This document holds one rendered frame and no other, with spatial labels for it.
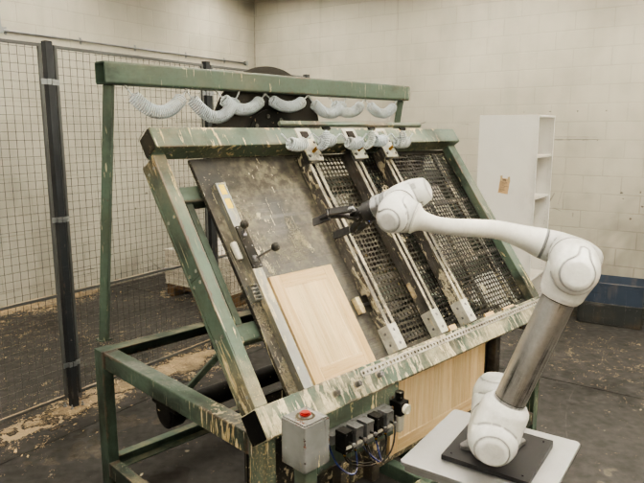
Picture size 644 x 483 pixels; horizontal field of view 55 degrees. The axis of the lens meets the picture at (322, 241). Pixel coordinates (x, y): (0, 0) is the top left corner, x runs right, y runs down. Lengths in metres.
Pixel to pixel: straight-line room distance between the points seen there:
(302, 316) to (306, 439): 0.65
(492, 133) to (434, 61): 2.09
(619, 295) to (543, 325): 4.72
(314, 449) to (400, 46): 6.84
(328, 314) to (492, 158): 3.99
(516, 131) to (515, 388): 4.51
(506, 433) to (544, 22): 6.25
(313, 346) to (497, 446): 0.91
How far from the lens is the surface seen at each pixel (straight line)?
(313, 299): 2.69
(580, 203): 7.64
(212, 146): 2.73
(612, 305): 6.67
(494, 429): 2.04
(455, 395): 3.72
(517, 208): 6.35
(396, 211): 1.88
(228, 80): 3.31
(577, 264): 1.85
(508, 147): 6.35
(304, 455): 2.16
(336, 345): 2.66
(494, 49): 7.94
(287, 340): 2.49
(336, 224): 2.93
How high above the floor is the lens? 1.89
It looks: 10 degrees down
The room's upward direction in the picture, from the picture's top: straight up
